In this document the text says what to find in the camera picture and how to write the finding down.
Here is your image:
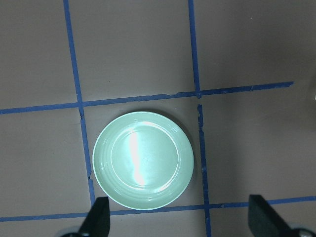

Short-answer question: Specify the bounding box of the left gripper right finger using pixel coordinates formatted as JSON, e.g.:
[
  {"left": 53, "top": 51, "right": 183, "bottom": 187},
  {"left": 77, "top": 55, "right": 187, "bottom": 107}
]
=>
[{"left": 248, "top": 195, "right": 296, "bottom": 237}]

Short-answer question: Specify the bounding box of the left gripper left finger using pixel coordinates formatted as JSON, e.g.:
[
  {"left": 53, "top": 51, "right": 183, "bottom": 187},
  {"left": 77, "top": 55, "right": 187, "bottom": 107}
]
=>
[{"left": 78, "top": 197, "right": 110, "bottom": 237}]

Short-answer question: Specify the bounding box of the green plate near left arm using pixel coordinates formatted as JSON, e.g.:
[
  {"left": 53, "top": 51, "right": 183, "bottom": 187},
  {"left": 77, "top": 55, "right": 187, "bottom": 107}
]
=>
[{"left": 92, "top": 111, "right": 194, "bottom": 210}]

